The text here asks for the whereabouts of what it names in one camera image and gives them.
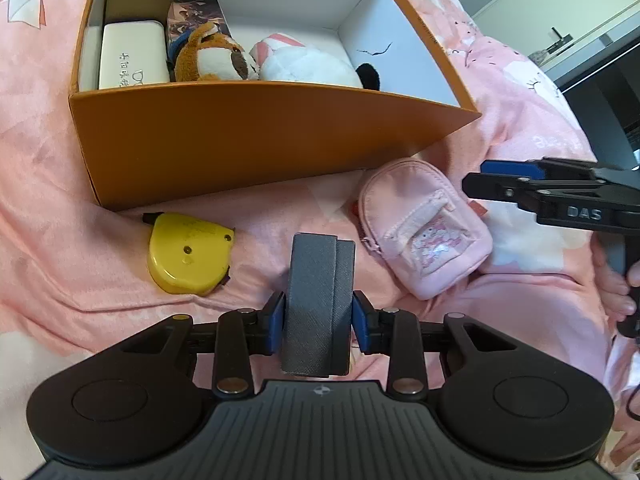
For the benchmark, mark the yellow tape measure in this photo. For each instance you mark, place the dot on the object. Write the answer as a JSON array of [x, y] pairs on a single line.
[[185, 255]]

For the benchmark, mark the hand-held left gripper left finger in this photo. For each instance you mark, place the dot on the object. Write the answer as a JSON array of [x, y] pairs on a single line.
[[275, 321]]

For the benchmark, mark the grey printed card box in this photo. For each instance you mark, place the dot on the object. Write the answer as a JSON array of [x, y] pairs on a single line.
[[197, 12]]

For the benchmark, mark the black desk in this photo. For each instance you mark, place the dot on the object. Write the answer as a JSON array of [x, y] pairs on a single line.
[[605, 105]]

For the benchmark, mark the person's right hand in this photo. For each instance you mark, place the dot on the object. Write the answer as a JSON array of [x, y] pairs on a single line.
[[612, 285]]

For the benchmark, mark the white and pink plush toy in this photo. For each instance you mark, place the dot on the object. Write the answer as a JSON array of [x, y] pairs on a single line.
[[305, 65]]

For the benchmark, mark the brown bear plush blue outfit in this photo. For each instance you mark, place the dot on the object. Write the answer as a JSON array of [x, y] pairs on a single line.
[[215, 57]]

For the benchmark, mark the white glasses case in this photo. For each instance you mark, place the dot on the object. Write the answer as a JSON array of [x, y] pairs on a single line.
[[132, 55]]

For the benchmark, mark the grey textured wallet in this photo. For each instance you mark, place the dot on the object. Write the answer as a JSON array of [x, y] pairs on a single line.
[[315, 300]]

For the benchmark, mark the small black device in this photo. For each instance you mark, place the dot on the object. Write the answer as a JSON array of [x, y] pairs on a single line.
[[560, 42]]

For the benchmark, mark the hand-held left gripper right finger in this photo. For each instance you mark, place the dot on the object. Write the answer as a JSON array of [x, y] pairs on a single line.
[[361, 321]]

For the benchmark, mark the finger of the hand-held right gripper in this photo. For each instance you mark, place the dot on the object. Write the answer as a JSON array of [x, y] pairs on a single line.
[[510, 169], [492, 189]]

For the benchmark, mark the orange cardboard storage box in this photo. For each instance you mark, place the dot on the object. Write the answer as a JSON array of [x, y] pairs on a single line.
[[240, 135]]

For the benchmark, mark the pink mini backpack pouch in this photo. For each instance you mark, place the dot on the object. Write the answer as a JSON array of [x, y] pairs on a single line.
[[425, 230]]

